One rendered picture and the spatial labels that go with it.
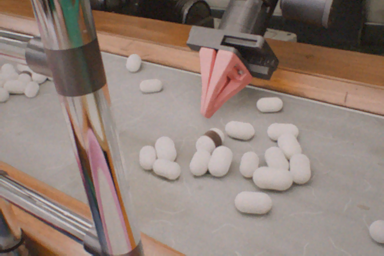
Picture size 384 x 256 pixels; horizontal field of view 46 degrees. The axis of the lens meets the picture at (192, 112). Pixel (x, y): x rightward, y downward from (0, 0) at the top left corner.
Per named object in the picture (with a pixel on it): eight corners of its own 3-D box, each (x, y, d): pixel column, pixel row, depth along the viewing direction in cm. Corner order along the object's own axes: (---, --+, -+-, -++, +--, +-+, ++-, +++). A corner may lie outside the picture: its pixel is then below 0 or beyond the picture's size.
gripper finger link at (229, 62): (208, 110, 51) (240, 36, 53) (159, 96, 55) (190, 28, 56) (232, 131, 56) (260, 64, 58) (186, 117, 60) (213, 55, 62)
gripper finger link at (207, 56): (227, 115, 49) (258, 39, 51) (175, 101, 53) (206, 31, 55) (249, 136, 55) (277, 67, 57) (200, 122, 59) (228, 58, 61)
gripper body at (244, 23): (257, 50, 51) (281, -6, 52) (184, 38, 57) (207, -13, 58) (275, 76, 56) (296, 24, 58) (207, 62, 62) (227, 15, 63)
